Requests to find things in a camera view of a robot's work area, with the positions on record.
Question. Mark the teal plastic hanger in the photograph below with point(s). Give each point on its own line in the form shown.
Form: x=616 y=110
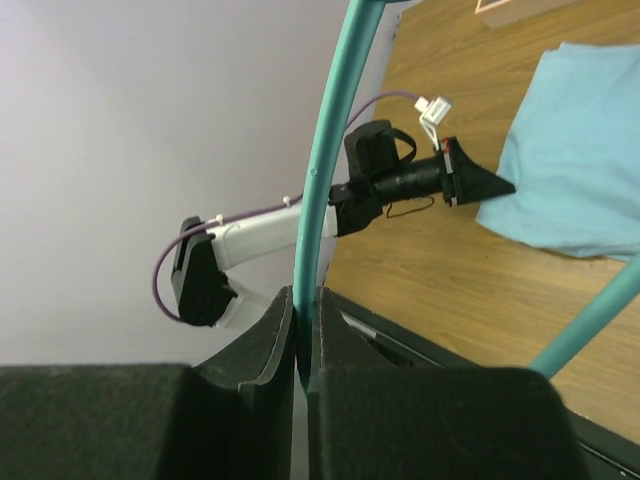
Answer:
x=358 y=31

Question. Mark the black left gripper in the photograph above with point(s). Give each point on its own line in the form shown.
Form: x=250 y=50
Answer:
x=383 y=170

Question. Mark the light blue trousers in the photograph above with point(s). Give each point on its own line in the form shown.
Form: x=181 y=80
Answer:
x=572 y=152

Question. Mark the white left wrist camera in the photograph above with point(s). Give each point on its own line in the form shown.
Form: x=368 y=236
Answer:
x=431 y=113

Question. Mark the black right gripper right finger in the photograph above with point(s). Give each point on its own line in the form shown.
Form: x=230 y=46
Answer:
x=435 y=425

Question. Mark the wooden compartment tray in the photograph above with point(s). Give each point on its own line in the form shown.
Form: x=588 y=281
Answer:
x=504 y=12

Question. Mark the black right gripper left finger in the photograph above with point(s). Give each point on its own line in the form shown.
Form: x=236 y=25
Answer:
x=229 y=417

